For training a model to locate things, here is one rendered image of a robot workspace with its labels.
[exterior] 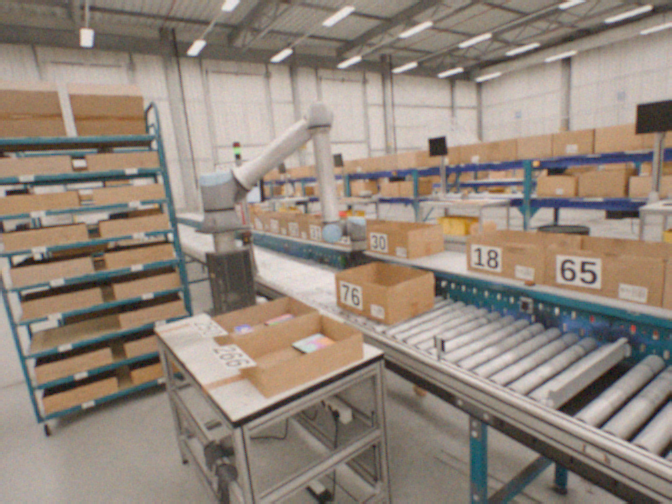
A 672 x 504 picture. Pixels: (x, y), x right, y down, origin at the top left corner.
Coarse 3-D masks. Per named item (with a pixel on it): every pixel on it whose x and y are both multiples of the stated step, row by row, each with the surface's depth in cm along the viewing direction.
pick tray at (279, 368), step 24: (264, 336) 146; (288, 336) 152; (336, 336) 152; (360, 336) 136; (264, 360) 142; (288, 360) 121; (312, 360) 126; (336, 360) 131; (264, 384) 117; (288, 384) 122
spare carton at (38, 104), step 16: (0, 80) 213; (0, 96) 205; (16, 96) 209; (32, 96) 212; (48, 96) 216; (0, 112) 209; (16, 112) 213; (32, 112) 216; (48, 112) 220; (0, 128) 213; (16, 128) 217; (32, 128) 220; (48, 128) 225; (64, 128) 229
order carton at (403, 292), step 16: (352, 272) 200; (368, 272) 207; (384, 272) 206; (400, 272) 196; (416, 272) 187; (336, 288) 193; (368, 288) 173; (384, 288) 164; (400, 288) 167; (416, 288) 173; (432, 288) 180; (368, 304) 175; (384, 304) 166; (400, 304) 168; (416, 304) 174; (432, 304) 181; (384, 320) 168; (400, 320) 169
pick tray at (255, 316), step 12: (276, 300) 182; (288, 300) 186; (240, 312) 172; (252, 312) 176; (264, 312) 179; (276, 312) 183; (288, 312) 186; (300, 312) 178; (312, 312) 161; (216, 324) 166; (228, 324) 170; (240, 324) 173; (252, 324) 176; (264, 324) 178; (276, 324) 152; (216, 336) 161; (228, 336) 146; (240, 336) 144
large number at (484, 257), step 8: (472, 248) 184; (480, 248) 180; (488, 248) 176; (496, 248) 172; (472, 256) 184; (480, 256) 181; (488, 256) 177; (496, 256) 173; (472, 264) 185; (480, 264) 181; (488, 264) 178; (496, 264) 174
